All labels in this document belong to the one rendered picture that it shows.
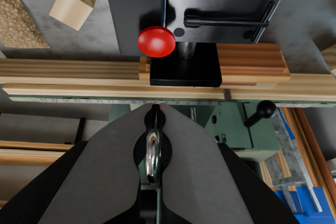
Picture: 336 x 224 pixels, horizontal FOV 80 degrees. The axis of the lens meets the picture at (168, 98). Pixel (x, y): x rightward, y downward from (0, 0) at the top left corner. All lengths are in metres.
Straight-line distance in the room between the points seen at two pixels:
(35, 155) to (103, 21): 2.12
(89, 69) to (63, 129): 2.54
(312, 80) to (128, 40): 0.37
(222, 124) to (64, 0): 0.23
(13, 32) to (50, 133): 2.59
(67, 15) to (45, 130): 2.71
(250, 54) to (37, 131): 2.81
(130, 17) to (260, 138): 0.21
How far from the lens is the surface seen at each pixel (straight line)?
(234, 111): 0.28
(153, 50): 0.17
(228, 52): 0.33
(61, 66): 0.39
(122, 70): 0.36
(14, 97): 0.45
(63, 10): 0.27
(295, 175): 1.19
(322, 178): 1.80
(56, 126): 2.94
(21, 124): 3.08
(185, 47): 0.25
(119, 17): 0.17
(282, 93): 0.41
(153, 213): 0.40
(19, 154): 2.41
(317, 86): 0.46
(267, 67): 0.33
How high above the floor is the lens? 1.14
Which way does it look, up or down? 31 degrees down
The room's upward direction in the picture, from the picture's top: 180 degrees clockwise
